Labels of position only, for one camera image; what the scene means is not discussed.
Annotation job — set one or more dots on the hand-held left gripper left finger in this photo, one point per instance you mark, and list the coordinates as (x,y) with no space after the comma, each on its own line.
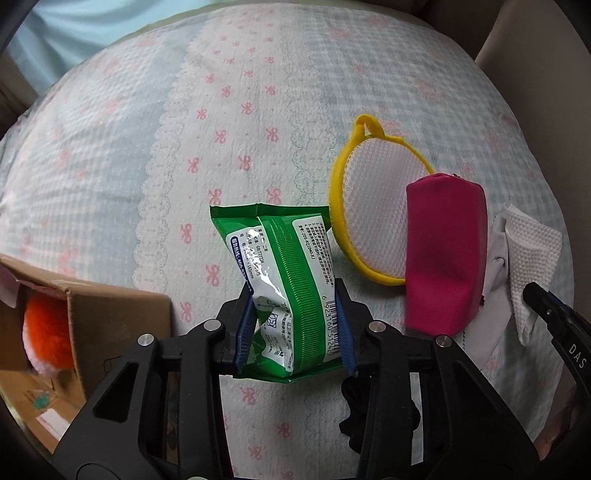
(244,323)

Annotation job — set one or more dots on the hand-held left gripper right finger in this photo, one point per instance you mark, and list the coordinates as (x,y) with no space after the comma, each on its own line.
(345,334)

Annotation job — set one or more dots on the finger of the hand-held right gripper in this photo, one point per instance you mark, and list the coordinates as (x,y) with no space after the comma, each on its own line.
(542,297)

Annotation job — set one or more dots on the green wet wipes packet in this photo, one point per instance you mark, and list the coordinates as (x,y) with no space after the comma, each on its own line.
(281,281)

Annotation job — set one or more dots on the cardboard box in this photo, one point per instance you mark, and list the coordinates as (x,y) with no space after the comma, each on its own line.
(106,314)

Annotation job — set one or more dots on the white waffle cloth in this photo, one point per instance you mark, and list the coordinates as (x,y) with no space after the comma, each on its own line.
(531,258)

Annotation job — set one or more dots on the grey cloth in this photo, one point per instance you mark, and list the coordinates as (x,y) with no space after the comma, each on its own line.
(496,300)

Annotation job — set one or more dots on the black cloth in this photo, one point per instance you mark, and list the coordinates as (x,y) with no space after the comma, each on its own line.
(353,406)

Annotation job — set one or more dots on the pink zipper pouch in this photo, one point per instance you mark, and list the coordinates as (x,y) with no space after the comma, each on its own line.
(443,258)

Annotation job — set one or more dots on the yellow round mesh bag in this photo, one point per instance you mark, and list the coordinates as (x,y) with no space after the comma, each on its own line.
(369,203)

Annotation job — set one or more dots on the bow print bed blanket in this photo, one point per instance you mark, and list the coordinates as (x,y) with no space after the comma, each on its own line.
(231,138)

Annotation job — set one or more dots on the orange plush toy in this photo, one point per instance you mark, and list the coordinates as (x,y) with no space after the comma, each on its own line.
(44,337)

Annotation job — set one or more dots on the beige headboard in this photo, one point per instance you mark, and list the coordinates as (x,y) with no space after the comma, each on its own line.
(540,55)

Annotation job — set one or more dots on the light blue curtain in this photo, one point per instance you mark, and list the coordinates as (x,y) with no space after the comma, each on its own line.
(69,27)

